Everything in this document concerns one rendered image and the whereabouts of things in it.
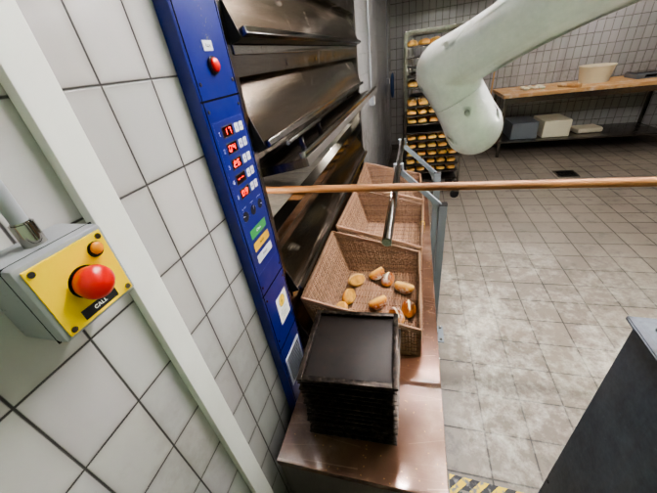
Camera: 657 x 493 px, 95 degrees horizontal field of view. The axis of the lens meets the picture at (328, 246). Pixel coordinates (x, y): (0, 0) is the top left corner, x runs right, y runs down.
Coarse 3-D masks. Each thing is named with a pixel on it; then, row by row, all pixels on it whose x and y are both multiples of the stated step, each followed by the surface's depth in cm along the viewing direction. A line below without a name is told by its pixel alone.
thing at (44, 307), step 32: (64, 224) 37; (96, 224) 36; (0, 256) 31; (32, 256) 30; (64, 256) 32; (0, 288) 30; (32, 288) 30; (64, 288) 32; (128, 288) 40; (32, 320) 32; (64, 320) 33
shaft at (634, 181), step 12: (516, 180) 105; (528, 180) 104; (540, 180) 103; (552, 180) 102; (564, 180) 101; (576, 180) 100; (588, 180) 99; (600, 180) 98; (612, 180) 97; (624, 180) 96; (636, 180) 95; (648, 180) 95; (276, 192) 129; (288, 192) 127; (300, 192) 126; (312, 192) 125; (324, 192) 124; (336, 192) 122
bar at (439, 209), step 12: (396, 168) 140; (432, 168) 191; (396, 180) 127; (408, 180) 150; (432, 180) 195; (396, 192) 118; (420, 192) 151; (396, 204) 110; (432, 204) 154; (444, 204) 152; (432, 216) 207; (444, 216) 154; (384, 228) 95; (432, 228) 211; (444, 228) 158; (384, 240) 89; (432, 240) 216; (432, 252) 222; (432, 264) 227
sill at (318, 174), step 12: (348, 132) 217; (336, 144) 192; (336, 156) 175; (324, 168) 152; (312, 180) 139; (288, 204) 118; (300, 204) 120; (276, 216) 110; (288, 216) 109; (276, 228) 102
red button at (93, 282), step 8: (96, 264) 34; (80, 272) 33; (88, 272) 33; (96, 272) 33; (104, 272) 34; (112, 272) 35; (72, 280) 33; (80, 280) 32; (88, 280) 33; (96, 280) 33; (104, 280) 34; (112, 280) 35; (72, 288) 33; (80, 288) 32; (88, 288) 33; (96, 288) 33; (104, 288) 34; (112, 288) 35; (88, 296) 33; (96, 296) 34; (104, 296) 34
